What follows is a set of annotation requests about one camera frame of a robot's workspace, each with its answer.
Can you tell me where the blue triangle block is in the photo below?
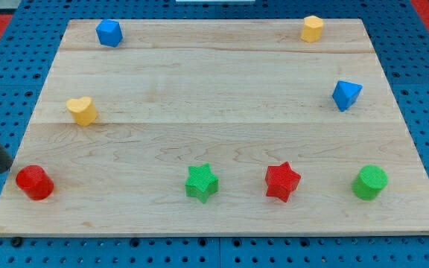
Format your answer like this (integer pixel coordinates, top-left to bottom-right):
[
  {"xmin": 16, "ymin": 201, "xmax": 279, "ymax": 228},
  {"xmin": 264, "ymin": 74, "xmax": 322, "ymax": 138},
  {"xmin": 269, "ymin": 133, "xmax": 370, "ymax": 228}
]
[{"xmin": 332, "ymin": 80, "xmax": 363, "ymax": 112}]

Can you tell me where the wooden board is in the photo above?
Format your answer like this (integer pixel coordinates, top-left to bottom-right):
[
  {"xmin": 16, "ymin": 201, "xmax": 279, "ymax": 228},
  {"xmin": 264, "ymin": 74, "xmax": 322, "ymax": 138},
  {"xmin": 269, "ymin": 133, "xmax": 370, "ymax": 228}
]
[{"xmin": 0, "ymin": 19, "xmax": 429, "ymax": 237}]

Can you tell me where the red star block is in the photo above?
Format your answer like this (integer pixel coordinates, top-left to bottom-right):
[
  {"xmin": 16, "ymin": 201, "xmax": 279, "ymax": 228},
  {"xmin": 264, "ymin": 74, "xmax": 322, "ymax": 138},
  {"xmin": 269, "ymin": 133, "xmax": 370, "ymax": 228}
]
[{"xmin": 264, "ymin": 162, "xmax": 302, "ymax": 202}]

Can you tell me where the green star block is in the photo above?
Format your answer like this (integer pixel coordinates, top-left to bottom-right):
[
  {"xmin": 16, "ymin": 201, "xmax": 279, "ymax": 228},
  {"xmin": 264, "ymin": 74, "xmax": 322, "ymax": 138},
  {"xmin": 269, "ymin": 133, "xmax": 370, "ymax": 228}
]
[{"xmin": 185, "ymin": 163, "xmax": 218, "ymax": 203}]

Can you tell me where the blue cube block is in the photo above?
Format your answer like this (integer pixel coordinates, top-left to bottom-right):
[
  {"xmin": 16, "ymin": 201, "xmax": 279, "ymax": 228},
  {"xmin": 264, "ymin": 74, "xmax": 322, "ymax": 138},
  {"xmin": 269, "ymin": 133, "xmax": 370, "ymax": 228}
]
[{"xmin": 96, "ymin": 19, "xmax": 123, "ymax": 47}]

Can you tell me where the yellow hexagon block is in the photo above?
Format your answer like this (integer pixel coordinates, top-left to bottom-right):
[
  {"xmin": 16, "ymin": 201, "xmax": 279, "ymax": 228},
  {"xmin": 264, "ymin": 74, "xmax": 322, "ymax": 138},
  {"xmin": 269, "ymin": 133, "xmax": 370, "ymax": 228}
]
[{"xmin": 301, "ymin": 16, "xmax": 324, "ymax": 42}]

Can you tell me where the red cylinder block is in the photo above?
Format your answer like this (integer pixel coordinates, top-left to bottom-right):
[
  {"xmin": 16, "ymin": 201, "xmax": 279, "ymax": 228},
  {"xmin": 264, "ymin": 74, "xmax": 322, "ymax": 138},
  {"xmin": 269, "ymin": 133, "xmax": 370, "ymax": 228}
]
[{"xmin": 16, "ymin": 165, "xmax": 54, "ymax": 200}]

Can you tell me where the yellow heart block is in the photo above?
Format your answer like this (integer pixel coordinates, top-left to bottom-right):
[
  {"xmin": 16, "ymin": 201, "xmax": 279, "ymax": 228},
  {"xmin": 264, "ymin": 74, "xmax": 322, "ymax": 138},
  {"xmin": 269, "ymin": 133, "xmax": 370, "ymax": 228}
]
[{"xmin": 66, "ymin": 97, "xmax": 98, "ymax": 127}]

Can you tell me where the green cylinder block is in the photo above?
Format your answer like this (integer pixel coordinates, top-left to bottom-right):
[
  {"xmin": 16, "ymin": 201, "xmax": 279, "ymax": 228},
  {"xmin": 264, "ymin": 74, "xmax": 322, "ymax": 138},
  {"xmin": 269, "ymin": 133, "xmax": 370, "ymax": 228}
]
[{"xmin": 352, "ymin": 165, "xmax": 389, "ymax": 201}]

